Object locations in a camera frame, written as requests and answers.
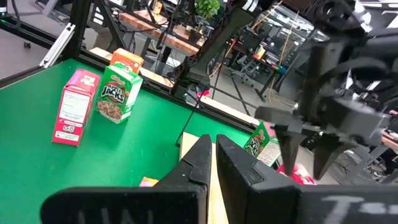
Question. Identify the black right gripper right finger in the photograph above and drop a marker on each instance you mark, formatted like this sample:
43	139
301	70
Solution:
280	202

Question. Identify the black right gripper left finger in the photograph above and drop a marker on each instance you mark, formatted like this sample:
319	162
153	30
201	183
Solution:
140	205

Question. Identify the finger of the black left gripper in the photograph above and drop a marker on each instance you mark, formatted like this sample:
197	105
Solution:
289	146
329	155

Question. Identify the orange cereal box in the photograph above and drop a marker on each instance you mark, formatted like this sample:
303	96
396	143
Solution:
126	59
149	182

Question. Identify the green Apple Jacks cereal box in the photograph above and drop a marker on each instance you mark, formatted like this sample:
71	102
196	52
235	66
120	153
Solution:
116	96
256	143

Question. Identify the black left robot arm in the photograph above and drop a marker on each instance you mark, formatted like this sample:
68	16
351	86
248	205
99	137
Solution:
224	46

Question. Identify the green table mat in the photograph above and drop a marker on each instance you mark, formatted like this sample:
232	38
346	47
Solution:
130	149

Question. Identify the wooden background desk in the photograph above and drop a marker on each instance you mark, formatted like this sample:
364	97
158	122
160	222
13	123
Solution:
183	46

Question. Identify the leafy green potted plant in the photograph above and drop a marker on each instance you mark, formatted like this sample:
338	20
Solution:
206	8

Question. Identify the silver aluminium extrusion bar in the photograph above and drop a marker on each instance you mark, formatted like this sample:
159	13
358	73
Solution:
57	45

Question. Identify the wooden shelf with black frame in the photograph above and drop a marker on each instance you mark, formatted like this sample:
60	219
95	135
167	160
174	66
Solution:
188	146

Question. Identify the black rig frame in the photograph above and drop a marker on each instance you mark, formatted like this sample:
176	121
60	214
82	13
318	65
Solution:
79	31

